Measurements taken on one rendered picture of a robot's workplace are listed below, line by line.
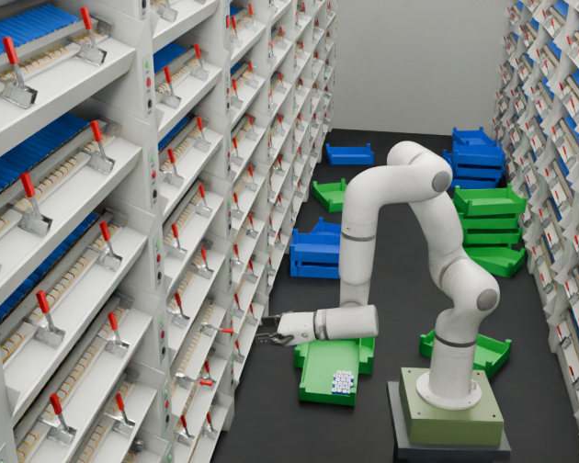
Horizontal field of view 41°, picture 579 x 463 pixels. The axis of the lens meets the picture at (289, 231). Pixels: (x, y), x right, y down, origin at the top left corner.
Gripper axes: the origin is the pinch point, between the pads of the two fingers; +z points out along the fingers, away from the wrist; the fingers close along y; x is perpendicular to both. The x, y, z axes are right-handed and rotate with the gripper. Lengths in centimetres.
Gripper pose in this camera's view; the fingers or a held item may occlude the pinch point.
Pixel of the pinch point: (262, 330)
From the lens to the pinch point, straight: 216.3
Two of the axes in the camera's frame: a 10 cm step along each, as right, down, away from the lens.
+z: -9.7, 1.1, 2.1
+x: -1.9, -9.1, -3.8
